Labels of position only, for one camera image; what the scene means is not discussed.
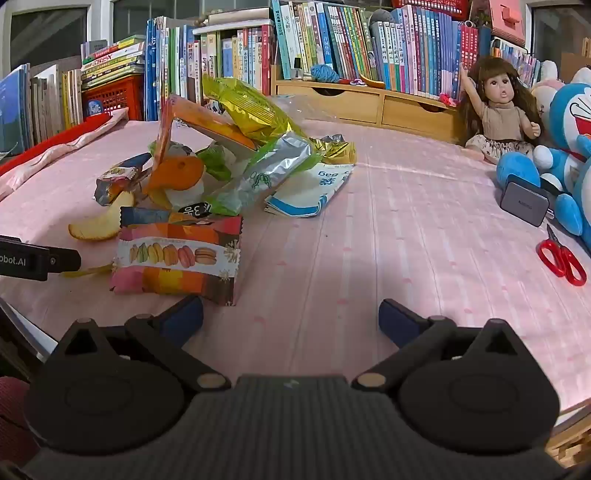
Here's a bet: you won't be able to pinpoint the thin banana peel strip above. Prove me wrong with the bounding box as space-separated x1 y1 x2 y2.
62 263 114 278

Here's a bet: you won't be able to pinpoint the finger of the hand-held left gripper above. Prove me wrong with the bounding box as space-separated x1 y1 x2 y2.
48 248 82 274

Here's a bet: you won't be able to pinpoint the row of tall standing books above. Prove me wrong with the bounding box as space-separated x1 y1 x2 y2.
145 16 276 121

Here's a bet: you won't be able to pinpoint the red cloth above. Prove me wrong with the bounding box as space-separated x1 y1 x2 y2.
0 113 112 177

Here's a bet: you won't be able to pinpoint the row of pale-spined books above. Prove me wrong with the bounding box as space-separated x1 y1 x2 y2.
0 62 85 155

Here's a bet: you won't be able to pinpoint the gold foil wrapper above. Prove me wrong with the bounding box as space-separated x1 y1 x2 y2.
309 134 358 166

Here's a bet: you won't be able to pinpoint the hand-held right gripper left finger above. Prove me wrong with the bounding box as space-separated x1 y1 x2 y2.
55 295 232 393

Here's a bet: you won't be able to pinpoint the row of books on drawers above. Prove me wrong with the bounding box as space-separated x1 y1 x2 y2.
271 0 481 100

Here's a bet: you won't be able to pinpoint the green crumpled wrapper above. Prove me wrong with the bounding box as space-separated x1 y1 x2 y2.
196 142 237 182

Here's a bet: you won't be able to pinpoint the pink box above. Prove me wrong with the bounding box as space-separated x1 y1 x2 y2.
471 0 528 45

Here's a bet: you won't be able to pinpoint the clear plastic bag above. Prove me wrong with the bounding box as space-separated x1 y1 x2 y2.
272 95 345 126

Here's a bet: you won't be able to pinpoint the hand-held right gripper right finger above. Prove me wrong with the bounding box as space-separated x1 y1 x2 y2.
351 298 532 393

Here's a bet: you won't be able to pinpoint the white window frame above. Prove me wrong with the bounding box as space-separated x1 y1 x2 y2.
0 0 274 80

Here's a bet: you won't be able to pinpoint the blue yarn ball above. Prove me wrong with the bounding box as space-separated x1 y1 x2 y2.
310 65 341 84

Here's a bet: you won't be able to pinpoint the silver green foil packet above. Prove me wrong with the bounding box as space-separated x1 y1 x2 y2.
203 131 324 217

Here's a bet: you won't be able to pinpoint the orange snack packet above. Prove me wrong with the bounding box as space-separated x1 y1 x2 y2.
154 95 259 168

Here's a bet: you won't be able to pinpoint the white blue plastic bag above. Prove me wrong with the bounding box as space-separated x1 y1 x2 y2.
264 162 354 219

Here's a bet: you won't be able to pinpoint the macaron print snack packet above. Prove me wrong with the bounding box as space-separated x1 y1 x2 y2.
111 215 243 306

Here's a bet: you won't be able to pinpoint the yellow-green foil snack bag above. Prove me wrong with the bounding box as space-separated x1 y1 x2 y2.
202 74 308 147

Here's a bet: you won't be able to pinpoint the long-haired doll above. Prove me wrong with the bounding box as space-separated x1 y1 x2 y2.
457 55 544 165

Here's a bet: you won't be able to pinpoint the stack of flat books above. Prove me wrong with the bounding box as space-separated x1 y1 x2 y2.
81 34 147 88

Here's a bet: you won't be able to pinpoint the red plastic crate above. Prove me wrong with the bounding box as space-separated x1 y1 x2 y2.
82 74 146 121

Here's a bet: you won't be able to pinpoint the row of small thin books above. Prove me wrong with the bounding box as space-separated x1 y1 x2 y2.
489 39 542 87

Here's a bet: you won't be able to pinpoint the small macaron print wrapper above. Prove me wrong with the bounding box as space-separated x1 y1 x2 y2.
93 152 153 206

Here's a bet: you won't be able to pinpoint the blue cat plush toy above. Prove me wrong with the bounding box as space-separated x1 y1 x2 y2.
496 67 591 253

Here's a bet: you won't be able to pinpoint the white rabbit plush toy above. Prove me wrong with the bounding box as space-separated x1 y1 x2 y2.
530 60 567 121

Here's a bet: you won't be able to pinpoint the wooden drawer shelf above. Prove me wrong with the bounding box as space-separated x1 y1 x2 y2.
270 65 468 144

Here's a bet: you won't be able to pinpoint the red mesh basket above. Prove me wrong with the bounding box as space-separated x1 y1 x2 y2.
392 0 470 20

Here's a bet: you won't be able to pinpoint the orange peel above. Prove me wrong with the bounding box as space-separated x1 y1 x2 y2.
142 156 206 209

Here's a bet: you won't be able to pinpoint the beige long box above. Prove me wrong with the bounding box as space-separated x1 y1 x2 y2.
207 8 273 27

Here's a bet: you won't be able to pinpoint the red scissors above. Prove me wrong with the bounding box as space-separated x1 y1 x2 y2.
536 224 587 287

